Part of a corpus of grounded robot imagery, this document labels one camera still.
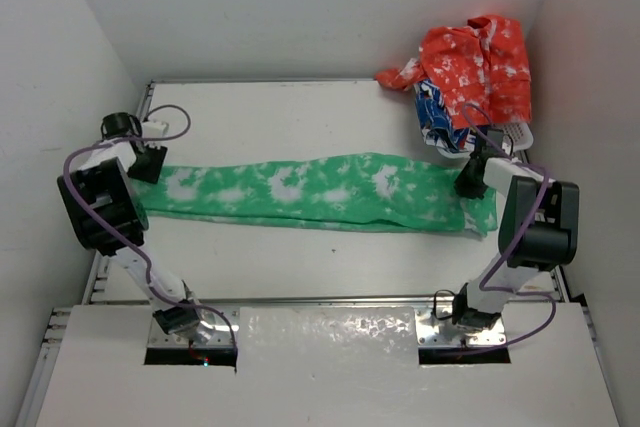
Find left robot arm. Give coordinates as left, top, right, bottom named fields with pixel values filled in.
left=57, top=112, right=215, bottom=345

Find white plastic basket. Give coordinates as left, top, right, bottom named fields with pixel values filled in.
left=434, top=122, right=534, bottom=160

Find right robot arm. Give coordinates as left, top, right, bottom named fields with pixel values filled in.
left=439, top=127, right=580, bottom=330

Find green tie-dye trousers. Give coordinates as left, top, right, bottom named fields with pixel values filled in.
left=133, top=153, right=498, bottom=237

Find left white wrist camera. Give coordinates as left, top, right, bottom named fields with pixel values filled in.
left=142, top=120, right=169, bottom=139

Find blue patterned garment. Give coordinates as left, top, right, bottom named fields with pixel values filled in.
left=413, top=79, right=475, bottom=158

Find orange tie-dye shirt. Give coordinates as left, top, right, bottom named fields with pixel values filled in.
left=374, top=15, right=532, bottom=129

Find aluminium table frame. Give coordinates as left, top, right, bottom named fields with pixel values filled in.
left=14, top=77, right=601, bottom=427

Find white front cover panel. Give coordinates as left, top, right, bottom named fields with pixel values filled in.
left=38, top=303, right=617, bottom=426

